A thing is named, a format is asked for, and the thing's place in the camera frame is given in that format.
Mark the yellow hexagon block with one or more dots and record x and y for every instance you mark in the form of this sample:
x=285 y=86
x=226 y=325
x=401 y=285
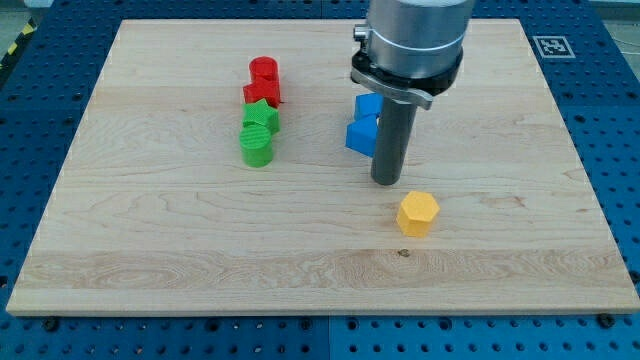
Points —
x=416 y=213

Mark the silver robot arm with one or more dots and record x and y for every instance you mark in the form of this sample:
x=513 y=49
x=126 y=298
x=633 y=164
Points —
x=410 y=50

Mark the blue triangular block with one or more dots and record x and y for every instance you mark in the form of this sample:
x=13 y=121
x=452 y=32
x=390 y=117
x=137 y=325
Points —
x=361 y=135

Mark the green cylinder block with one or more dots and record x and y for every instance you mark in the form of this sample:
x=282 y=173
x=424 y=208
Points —
x=256 y=145

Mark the green star block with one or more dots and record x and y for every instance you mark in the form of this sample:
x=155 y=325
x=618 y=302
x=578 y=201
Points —
x=261 y=113

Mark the blue cube block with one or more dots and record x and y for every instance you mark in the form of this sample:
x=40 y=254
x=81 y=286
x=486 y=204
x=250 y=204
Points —
x=365 y=105

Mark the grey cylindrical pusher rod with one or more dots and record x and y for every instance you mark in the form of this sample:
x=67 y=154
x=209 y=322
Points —
x=394 y=129

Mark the red pentagon block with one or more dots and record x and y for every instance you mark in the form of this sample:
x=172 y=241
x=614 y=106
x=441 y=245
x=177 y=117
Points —
x=262 y=89

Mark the red cylinder block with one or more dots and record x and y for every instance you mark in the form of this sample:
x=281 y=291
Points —
x=265 y=68

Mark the light wooden board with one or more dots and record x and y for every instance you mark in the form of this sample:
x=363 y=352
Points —
x=155 y=213

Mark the white fiducial marker tag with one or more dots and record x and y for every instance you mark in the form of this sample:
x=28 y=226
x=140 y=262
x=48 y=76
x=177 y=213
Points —
x=553 y=47

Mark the black yellow hazard tape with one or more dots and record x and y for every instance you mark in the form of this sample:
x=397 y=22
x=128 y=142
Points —
x=18 y=46

